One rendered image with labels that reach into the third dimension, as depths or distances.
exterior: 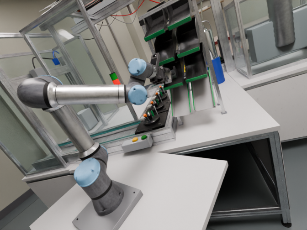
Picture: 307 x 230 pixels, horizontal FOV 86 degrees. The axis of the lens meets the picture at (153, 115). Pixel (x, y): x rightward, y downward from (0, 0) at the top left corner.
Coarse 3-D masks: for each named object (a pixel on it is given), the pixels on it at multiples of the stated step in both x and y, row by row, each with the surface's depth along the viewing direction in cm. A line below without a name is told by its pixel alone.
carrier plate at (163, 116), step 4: (164, 112) 135; (160, 116) 130; (164, 116) 127; (160, 120) 123; (164, 120) 120; (140, 124) 132; (156, 124) 120; (164, 124) 116; (140, 128) 125; (144, 128) 122; (148, 128) 119; (152, 128) 117; (156, 128) 117; (136, 132) 122; (140, 132) 121
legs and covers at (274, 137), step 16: (224, 144) 98; (256, 144) 153; (272, 144) 92; (256, 160) 154; (272, 160) 97; (272, 176) 129; (272, 192) 124; (240, 208) 122; (256, 208) 118; (272, 208) 115; (288, 208) 109; (288, 224) 117
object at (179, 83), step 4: (176, 52) 116; (176, 56) 118; (176, 60) 121; (180, 60) 108; (164, 64) 117; (168, 64) 124; (172, 64) 123; (176, 64) 120; (180, 64) 107; (184, 64) 115; (176, 68) 117; (180, 68) 114; (180, 72) 112; (180, 76) 109; (172, 80) 111; (176, 80) 108; (180, 80) 106; (164, 84) 110; (168, 84) 110; (172, 84) 108; (176, 84) 103; (180, 84) 102; (164, 88) 107; (168, 88) 106; (172, 88) 106
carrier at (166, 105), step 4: (156, 100) 152; (156, 104) 148; (160, 104) 152; (164, 104) 154; (168, 104) 149; (148, 108) 161; (152, 108) 150; (156, 108) 145; (160, 108) 145; (168, 108) 140; (160, 112) 139
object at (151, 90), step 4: (224, 64) 208; (224, 68) 210; (152, 84) 272; (160, 84) 261; (148, 88) 256; (152, 88) 265; (156, 88) 239; (148, 92) 243; (152, 92) 243; (148, 96) 246
